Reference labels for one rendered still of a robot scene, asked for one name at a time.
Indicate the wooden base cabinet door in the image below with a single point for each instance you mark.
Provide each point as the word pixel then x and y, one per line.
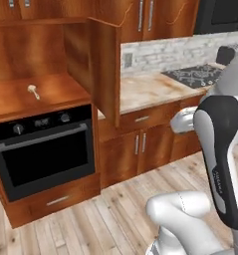
pixel 117 159
pixel 157 149
pixel 185 146

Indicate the open wooden cabinet door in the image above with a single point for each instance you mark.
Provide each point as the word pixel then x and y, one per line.
pixel 105 66

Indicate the black built-in oven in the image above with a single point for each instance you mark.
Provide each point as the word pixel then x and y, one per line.
pixel 44 159

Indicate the black microwave oven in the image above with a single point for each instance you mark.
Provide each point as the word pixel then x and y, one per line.
pixel 220 15

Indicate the black oven knob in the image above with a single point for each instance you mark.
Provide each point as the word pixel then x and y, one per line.
pixel 64 117
pixel 18 128

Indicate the black hob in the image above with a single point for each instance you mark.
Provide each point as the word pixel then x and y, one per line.
pixel 195 75

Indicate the grey wall socket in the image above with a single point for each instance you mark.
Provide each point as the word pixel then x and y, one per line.
pixel 128 60

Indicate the small white utensil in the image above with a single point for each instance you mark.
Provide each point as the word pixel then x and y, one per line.
pixel 33 90

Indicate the open wooden cabinet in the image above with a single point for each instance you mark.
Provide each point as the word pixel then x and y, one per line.
pixel 31 56

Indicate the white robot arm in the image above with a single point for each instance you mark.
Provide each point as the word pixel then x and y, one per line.
pixel 180 212

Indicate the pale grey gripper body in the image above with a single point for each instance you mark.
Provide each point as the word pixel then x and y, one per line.
pixel 183 121

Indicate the black rounded object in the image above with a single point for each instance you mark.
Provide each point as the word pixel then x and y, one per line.
pixel 225 55

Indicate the wooden wall cabinet door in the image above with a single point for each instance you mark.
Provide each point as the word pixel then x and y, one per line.
pixel 2 10
pixel 128 20
pixel 57 8
pixel 172 18

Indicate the wooden drawer under oven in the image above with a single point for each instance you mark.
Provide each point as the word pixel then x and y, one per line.
pixel 27 209

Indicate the wooden counter drawer front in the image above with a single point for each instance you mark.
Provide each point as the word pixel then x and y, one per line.
pixel 160 114
pixel 190 101

